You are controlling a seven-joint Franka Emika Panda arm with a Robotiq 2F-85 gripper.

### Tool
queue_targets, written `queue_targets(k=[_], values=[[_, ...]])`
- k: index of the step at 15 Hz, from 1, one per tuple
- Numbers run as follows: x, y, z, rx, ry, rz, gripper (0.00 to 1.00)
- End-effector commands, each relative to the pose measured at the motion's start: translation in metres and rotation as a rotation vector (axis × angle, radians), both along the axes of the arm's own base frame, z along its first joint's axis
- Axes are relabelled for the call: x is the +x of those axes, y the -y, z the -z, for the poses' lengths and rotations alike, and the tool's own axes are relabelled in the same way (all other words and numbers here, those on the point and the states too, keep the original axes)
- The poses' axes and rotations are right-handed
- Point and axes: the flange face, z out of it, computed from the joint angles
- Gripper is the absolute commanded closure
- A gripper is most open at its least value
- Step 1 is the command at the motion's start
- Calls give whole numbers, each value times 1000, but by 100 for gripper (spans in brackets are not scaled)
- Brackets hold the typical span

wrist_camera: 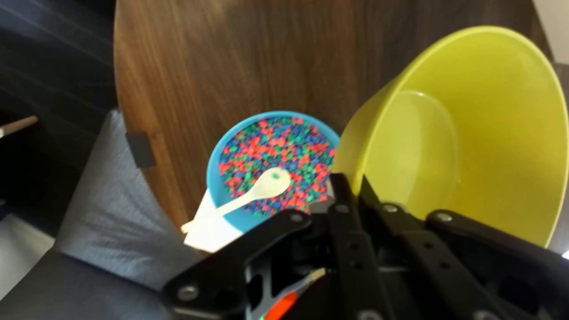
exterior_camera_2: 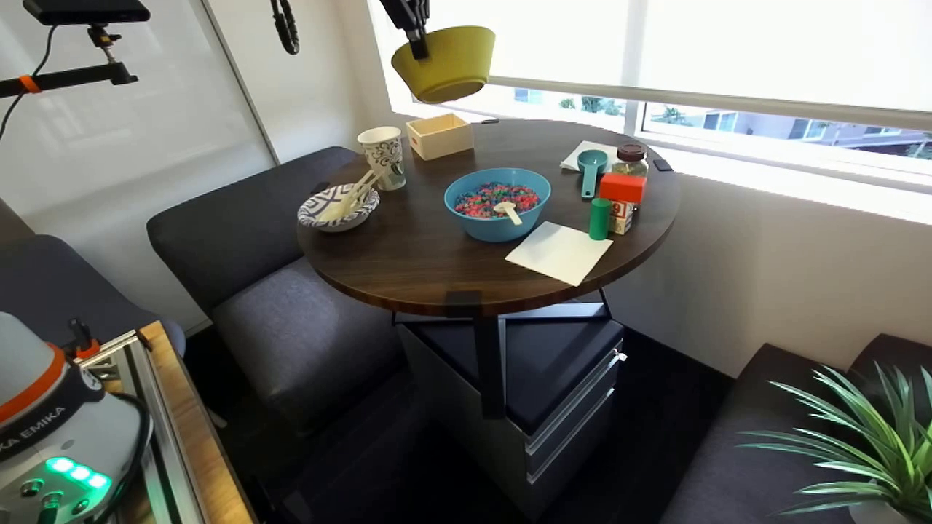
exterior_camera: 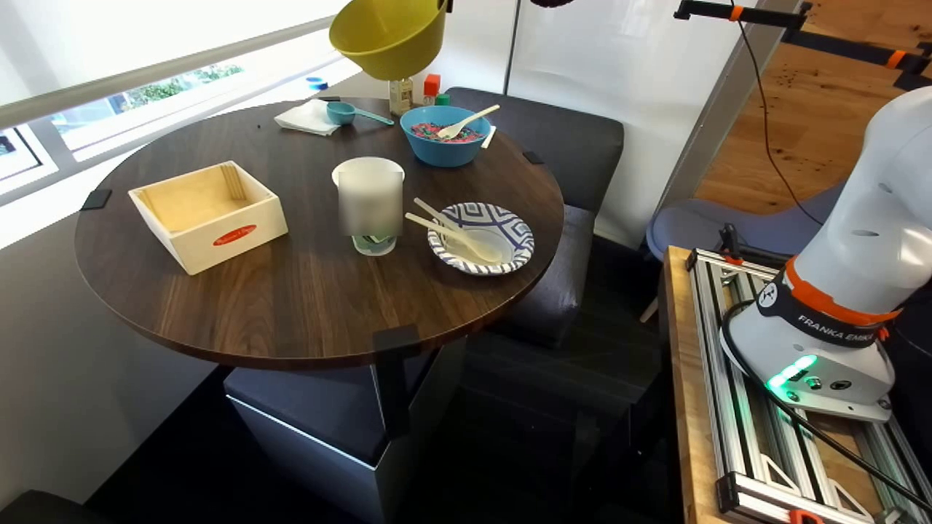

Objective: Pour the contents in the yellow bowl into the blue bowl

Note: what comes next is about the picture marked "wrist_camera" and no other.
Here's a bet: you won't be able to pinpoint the yellow plastic bowl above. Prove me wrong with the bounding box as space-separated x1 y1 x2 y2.
332 25 569 249

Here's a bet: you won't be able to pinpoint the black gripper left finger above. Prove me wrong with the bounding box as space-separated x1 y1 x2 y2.
160 172 396 320

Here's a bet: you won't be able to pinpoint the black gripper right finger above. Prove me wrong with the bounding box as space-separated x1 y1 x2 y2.
355 174 569 320

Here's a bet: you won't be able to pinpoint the dark grey ottoman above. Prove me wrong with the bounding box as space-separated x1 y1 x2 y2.
0 247 179 320

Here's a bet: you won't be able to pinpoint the white plastic spoon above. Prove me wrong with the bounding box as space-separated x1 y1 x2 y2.
179 167 293 234

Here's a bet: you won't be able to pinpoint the colourful small beads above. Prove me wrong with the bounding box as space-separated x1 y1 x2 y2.
219 115 338 217

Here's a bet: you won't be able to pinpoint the blue bowl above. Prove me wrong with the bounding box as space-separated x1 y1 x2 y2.
204 110 343 234

